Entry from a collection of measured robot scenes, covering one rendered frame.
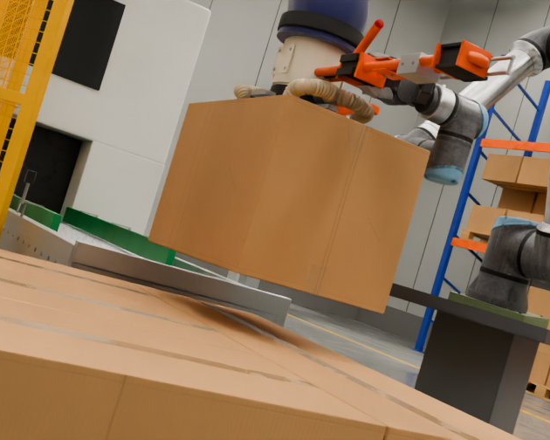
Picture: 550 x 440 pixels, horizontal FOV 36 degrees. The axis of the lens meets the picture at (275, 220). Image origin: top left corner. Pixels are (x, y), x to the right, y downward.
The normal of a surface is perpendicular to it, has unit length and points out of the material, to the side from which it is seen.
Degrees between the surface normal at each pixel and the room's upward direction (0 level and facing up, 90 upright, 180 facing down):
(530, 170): 90
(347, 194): 89
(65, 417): 90
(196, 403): 90
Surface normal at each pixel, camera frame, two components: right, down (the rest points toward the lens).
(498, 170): -0.79, -0.26
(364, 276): 0.45, 0.09
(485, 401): -0.55, -0.20
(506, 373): 0.78, 0.22
